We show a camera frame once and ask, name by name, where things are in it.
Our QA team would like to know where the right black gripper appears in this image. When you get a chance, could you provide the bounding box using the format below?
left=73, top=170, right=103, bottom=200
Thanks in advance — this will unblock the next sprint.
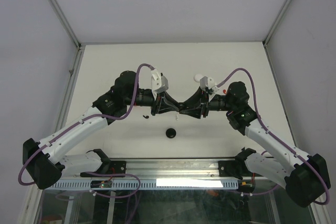
left=178, top=87, right=235, bottom=119

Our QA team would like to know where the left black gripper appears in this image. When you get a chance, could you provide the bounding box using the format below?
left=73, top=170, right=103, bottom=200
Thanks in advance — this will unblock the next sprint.
left=125, top=90, right=179, bottom=116

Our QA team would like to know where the white earbud case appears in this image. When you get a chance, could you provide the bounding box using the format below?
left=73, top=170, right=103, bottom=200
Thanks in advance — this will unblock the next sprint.
left=194, top=74, right=203, bottom=83

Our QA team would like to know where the black earbud case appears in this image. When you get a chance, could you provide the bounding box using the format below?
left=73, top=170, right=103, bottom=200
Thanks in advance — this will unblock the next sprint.
left=165, top=128, right=176, bottom=138
left=178, top=102, right=184, bottom=112

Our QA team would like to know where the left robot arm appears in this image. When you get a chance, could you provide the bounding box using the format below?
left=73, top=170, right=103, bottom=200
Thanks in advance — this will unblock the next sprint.
left=23, top=69, right=181, bottom=189

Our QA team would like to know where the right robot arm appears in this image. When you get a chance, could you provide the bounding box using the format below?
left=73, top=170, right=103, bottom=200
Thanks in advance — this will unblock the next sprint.
left=179, top=81, right=331, bottom=207

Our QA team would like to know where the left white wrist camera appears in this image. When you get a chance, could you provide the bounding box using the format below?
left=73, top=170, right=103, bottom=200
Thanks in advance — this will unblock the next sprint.
left=151, top=68, right=169, bottom=97

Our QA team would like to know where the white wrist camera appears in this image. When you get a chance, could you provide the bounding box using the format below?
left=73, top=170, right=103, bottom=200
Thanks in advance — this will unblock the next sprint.
left=199, top=76, right=219, bottom=95
left=151, top=68, right=169, bottom=97

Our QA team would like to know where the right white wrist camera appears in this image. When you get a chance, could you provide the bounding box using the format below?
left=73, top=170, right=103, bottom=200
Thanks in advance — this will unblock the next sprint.
left=199, top=76, right=219, bottom=95

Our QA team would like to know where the aluminium mounting rail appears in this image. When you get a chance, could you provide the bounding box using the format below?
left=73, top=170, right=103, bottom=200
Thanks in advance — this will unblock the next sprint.
left=33, top=157, right=314, bottom=182

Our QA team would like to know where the white slotted cable duct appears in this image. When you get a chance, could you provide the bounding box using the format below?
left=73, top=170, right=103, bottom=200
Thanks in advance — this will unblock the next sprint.
left=47, top=178, right=238, bottom=191

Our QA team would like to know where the left aluminium frame post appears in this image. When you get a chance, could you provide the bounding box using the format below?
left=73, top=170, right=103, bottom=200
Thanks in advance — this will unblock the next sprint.
left=48, top=0, right=81, bottom=48

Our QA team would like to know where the aluminium frame post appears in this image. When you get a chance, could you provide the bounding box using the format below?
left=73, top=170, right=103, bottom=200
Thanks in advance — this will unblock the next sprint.
left=48, top=0, right=81, bottom=48
left=262, top=0, right=293, bottom=48

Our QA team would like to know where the right aluminium frame post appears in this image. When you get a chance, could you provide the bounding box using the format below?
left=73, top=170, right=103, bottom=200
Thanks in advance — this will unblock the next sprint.
left=262, top=0, right=293, bottom=48

